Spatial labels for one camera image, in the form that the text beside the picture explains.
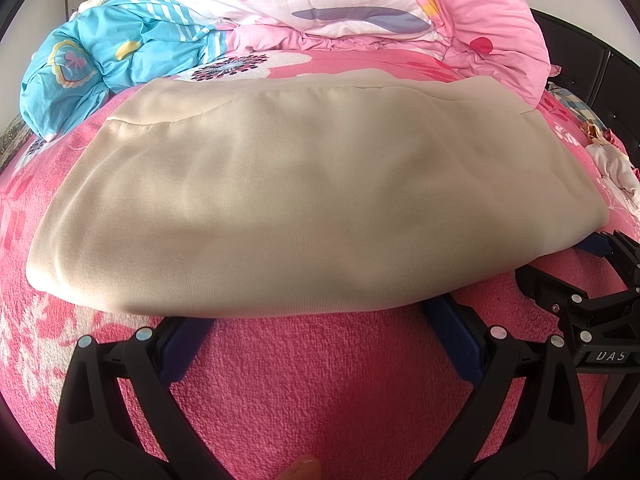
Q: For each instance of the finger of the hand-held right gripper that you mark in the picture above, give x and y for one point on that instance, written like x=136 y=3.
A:
x=545 y=290
x=595 y=246

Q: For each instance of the blue printed quilt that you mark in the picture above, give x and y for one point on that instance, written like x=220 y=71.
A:
x=115 y=55

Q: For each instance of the cream jacket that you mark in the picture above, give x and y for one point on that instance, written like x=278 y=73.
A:
x=310 y=200

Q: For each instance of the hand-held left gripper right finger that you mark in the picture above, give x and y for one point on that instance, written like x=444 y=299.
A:
x=460 y=345

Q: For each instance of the white crumpled cloth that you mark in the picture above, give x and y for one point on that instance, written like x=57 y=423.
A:
x=617 y=170

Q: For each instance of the blue checkered cloth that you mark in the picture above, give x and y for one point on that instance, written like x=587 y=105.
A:
x=570 y=100

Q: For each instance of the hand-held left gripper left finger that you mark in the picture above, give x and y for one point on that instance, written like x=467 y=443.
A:
x=175 y=355

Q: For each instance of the pink floral blanket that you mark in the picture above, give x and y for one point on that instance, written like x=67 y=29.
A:
x=325 y=385

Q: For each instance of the person's left hand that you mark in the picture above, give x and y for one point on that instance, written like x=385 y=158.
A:
x=300 y=467

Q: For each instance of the grey patterned cloth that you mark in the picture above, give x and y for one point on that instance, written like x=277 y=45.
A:
x=10 y=140

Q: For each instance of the pink printed quilt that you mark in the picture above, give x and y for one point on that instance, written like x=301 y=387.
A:
x=475 y=10

